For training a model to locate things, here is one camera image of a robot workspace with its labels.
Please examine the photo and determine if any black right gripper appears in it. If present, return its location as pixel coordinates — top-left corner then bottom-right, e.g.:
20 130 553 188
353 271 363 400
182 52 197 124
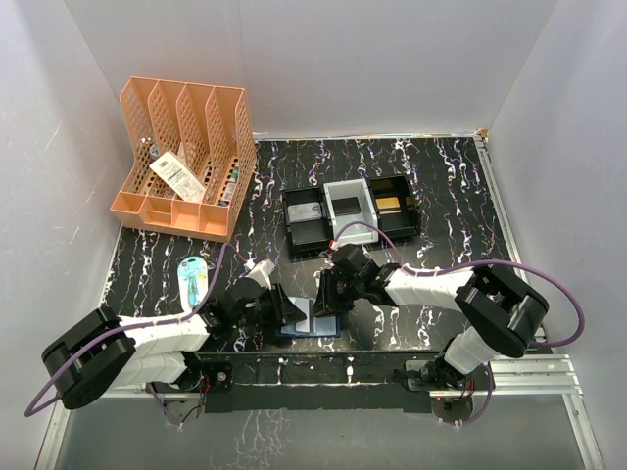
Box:
313 268 363 316

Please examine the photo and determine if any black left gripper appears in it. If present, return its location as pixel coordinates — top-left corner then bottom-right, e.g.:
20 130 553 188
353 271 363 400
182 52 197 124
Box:
231 282 306 329

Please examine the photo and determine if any blue card holder wallet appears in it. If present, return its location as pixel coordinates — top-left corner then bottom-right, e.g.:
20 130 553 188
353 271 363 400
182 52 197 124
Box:
277 297 341 338

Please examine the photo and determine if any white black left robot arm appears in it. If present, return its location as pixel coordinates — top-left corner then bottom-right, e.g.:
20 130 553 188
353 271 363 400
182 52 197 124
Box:
41 259 308 409

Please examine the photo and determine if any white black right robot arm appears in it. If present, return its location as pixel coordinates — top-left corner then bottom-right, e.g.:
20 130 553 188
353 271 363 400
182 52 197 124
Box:
313 245 549 389

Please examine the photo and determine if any silver card in bin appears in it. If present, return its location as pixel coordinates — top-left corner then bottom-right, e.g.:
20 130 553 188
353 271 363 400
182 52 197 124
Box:
287 202 323 224

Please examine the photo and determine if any black card in bin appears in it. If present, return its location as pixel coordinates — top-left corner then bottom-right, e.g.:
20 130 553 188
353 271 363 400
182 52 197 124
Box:
332 197 362 216

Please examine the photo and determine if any gold card in bin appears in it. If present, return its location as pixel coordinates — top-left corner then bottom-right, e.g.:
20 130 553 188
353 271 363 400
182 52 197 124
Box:
375 197 402 214

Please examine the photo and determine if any round teal tape roll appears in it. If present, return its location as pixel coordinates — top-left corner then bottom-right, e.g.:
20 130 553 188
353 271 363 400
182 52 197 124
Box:
177 257 209 312

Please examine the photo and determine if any black left bin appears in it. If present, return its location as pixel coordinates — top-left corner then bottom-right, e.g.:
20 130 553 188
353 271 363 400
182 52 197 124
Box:
282 186 333 261

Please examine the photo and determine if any black bin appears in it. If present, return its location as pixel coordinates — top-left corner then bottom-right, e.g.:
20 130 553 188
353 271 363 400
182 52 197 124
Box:
368 174 421 240
282 186 333 261

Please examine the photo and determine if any white middle bin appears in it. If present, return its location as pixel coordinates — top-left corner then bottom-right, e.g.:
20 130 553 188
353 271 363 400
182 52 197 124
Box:
323 178 378 246

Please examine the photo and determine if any black right bin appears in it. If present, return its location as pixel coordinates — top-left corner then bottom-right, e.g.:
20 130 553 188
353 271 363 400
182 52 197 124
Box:
368 174 421 240

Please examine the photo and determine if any white labelled paper packet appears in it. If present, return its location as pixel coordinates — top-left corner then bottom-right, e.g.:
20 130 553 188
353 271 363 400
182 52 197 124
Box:
150 151 206 204

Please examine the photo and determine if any orange plastic file organizer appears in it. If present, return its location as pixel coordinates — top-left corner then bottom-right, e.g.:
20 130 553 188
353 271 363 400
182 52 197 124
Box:
111 77 257 242

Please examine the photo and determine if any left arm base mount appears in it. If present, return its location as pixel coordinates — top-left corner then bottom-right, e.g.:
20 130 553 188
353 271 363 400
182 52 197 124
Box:
151 353 233 397

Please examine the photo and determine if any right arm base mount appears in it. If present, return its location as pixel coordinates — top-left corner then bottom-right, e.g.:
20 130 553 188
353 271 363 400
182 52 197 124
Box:
390 359 494 393

